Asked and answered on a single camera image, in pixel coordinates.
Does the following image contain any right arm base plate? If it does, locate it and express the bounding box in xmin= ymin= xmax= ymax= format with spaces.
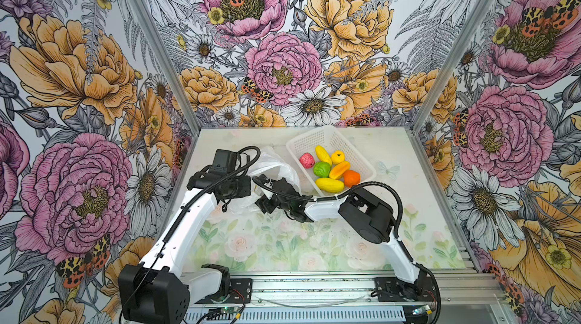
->
xmin=373 ymin=275 xmax=437 ymax=302

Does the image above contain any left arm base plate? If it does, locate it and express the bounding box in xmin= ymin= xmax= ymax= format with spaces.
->
xmin=210 ymin=278 xmax=254 ymax=304

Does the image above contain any green toy fruit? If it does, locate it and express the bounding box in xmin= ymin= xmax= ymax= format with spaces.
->
xmin=313 ymin=162 xmax=331 ymax=178

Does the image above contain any white slotted cable duct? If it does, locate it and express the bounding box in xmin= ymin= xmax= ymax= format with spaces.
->
xmin=183 ymin=306 xmax=405 ymax=324

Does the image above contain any white plastic bag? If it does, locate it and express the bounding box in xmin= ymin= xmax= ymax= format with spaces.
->
xmin=228 ymin=145 xmax=301 ymax=214

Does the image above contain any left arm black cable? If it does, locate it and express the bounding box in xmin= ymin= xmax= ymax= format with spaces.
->
xmin=119 ymin=145 xmax=262 ymax=322

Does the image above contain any orange toy fruit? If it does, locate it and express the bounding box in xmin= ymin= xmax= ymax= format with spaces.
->
xmin=343 ymin=170 xmax=361 ymax=188

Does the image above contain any aluminium corner post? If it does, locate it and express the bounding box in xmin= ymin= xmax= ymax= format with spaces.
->
xmin=411 ymin=0 xmax=496 ymax=133
xmin=127 ymin=0 xmax=201 ymax=137

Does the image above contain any left aluminium corner post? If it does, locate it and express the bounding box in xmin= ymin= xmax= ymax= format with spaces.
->
xmin=127 ymin=0 xmax=201 ymax=137

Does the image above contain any right aluminium corner post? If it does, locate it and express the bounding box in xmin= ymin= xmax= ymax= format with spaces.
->
xmin=411 ymin=0 xmax=496 ymax=133

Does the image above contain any yellow toy banana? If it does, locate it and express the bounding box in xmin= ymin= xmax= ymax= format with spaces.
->
xmin=316 ymin=146 xmax=333 ymax=165

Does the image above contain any yellow toy fruit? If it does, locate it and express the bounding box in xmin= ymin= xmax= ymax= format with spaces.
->
xmin=331 ymin=150 xmax=346 ymax=165

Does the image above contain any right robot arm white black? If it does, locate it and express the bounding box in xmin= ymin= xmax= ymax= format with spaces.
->
xmin=253 ymin=175 xmax=439 ymax=301

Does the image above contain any white perforated plastic basket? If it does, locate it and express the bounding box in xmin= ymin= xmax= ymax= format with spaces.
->
xmin=286 ymin=126 xmax=376 ymax=196

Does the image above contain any pink toy fruit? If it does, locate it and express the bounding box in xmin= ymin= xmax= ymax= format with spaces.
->
xmin=299 ymin=152 xmax=316 ymax=169

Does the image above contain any aluminium front rail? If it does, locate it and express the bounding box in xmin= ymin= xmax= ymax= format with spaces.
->
xmin=232 ymin=270 xmax=506 ymax=307

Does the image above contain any yellow ridged toy starfruit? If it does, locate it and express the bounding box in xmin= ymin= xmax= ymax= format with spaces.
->
xmin=328 ymin=161 xmax=350 ymax=180

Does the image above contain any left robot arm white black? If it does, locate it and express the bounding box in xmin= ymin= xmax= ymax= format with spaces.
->
xmin=117 ymin=147 xmax=258 ymax=323

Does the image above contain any yellow toy lemon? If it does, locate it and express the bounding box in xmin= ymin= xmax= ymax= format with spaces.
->
xmin=316 ymin=177 xmax=345 ymax=194

